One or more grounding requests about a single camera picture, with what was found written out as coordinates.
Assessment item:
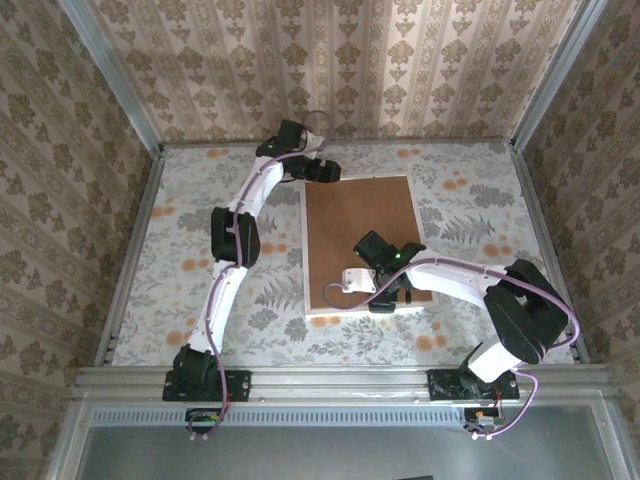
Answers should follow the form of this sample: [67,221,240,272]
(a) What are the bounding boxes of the brown backing board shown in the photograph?
[304,173,435,312]

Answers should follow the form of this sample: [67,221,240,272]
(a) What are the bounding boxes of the white picture frame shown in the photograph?
[301,172,442,320]

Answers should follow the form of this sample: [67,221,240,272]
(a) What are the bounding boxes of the floral patterned table sheet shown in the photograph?
[107,142,579,366]

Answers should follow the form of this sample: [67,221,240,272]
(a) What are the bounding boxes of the grey metal panel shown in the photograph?
[74,403,624,480]

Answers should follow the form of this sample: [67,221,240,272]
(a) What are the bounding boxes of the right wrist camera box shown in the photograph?
[341,267,377,295]

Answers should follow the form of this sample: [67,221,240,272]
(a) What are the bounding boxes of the aluminium mounting rail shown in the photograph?
[74,364,614,401]

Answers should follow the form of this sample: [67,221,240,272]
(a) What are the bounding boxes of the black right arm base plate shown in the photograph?
[427,368,521,402]

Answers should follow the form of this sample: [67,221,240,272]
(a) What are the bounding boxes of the aluminium rear rail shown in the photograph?
[160,137,516,149]

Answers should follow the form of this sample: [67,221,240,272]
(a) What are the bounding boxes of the grey slotted cable duct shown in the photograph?
[92,405,469,427]

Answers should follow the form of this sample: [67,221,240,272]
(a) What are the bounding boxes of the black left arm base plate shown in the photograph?
[162,368,252,402]

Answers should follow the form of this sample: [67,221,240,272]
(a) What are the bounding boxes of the aluminium side rail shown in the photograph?
[94,147,169,366]
[508,142,591,364]

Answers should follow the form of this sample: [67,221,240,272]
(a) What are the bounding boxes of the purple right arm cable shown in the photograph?
[323,254,584,441]

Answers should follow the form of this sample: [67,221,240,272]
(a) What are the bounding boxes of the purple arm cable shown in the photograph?
[187,108,332,441]
[323,254,584,441]

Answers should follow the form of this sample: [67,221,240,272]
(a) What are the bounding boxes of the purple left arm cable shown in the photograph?
[187,108,332,441]

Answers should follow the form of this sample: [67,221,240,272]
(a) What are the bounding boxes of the aluminium corner post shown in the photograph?
[59,0,166,156]
[509,0,609,151]

